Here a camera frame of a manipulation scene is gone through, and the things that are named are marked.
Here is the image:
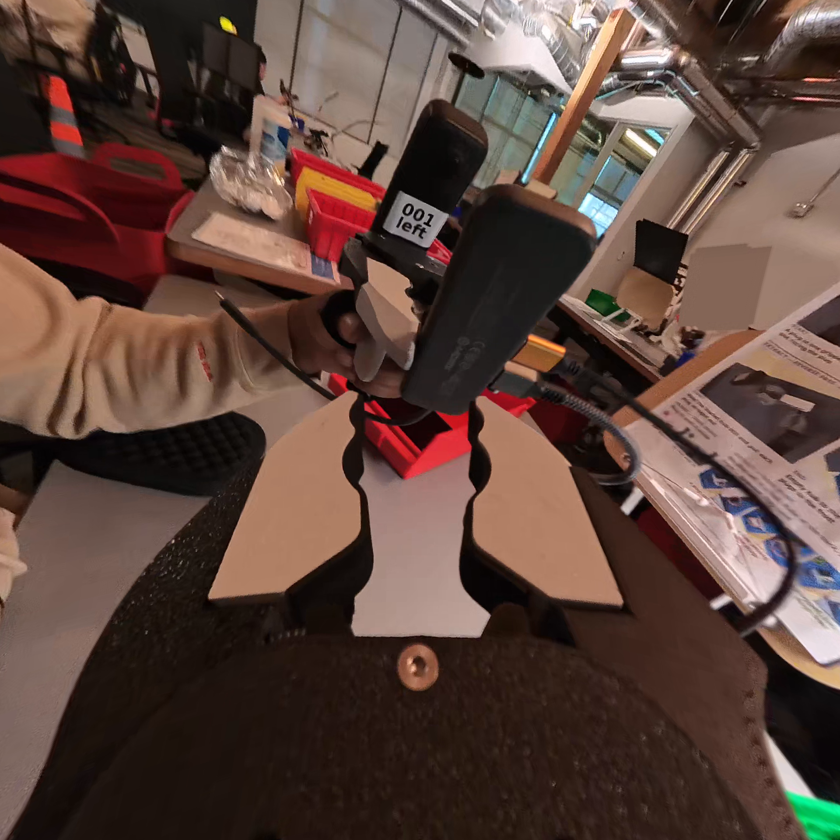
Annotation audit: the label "black usb hub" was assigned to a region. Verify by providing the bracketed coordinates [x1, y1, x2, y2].
[215, 184, 598, 427]

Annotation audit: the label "long red crate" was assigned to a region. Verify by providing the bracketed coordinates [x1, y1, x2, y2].
[289, 147, 388, 198]

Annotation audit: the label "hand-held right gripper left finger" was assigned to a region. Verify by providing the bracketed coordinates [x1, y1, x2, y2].
[209, 394, 376, 601]

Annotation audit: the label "black usb cable orange plug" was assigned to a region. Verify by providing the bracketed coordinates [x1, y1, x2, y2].
[511, 333, 799, 639]

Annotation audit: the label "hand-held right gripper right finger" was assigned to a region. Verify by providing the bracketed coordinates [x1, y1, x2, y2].
[459, 395, 624, 608]

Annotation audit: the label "green plastic bin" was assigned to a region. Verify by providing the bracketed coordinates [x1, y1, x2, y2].
[785, 791, 840, 840]

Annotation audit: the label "instruction poster sheet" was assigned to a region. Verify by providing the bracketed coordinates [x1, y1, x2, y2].
[623, 282, 840, 665]

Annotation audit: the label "black flat panel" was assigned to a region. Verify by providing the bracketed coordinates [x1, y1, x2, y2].
[632, 218, 690, 287]

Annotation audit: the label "red plastic bin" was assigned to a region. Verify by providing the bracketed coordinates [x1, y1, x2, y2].
[327, 373, 538, 480]

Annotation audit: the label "white paper sheet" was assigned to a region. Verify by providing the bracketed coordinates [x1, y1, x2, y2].
[190, 212, 342, 283]

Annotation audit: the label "wooden post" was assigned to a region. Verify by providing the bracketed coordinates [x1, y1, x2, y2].
[530, 7, 643, 186]

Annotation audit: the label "orange traffic cone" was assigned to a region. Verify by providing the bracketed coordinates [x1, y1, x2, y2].
[45, 74, 86, 158]

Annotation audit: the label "black wrist rest pad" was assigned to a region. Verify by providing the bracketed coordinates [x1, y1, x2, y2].
[56, 412, 266, 497]

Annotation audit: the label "crumpled aluminium foil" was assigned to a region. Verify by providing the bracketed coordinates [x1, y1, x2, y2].
[209, 146, 294, 221]

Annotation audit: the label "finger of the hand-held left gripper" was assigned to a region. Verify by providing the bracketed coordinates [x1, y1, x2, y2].
[358, 258, 422, 371]

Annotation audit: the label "silver duct pipes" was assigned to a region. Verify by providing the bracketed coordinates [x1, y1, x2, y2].
[604, 0, 840, 152]

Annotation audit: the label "person's left forearm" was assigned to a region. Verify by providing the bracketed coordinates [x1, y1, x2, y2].
[0, 243, 309, 441]

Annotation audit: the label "person's left hand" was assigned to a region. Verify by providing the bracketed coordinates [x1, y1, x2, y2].
[287, 292, 409, 399]

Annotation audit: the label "grey braided usb cable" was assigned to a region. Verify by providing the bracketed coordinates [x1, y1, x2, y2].
[499, 374, 642, 488]

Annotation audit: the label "wooden poster board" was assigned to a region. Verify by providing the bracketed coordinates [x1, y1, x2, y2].
[607, 328, 840, 691]

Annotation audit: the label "white wipes canister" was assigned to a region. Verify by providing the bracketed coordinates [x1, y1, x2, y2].
[251, 95, 294, 177]

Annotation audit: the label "red slatted crate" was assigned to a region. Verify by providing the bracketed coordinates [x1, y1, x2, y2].
[306, 189, 382, 261]

